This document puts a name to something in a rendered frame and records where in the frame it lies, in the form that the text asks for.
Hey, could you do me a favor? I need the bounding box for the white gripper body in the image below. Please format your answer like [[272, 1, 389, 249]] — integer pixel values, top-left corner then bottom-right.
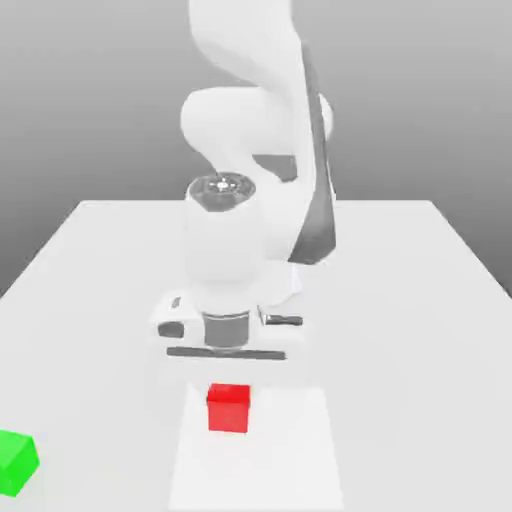
[[161, 340, 294, 366]]

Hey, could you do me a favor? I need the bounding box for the small red cube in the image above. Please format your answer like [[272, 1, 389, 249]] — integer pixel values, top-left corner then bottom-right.
[[206, 382, 252, 435]]

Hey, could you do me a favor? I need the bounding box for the small green cube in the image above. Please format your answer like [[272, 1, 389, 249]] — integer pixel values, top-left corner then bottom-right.
[[0, 430, 41, 499]]

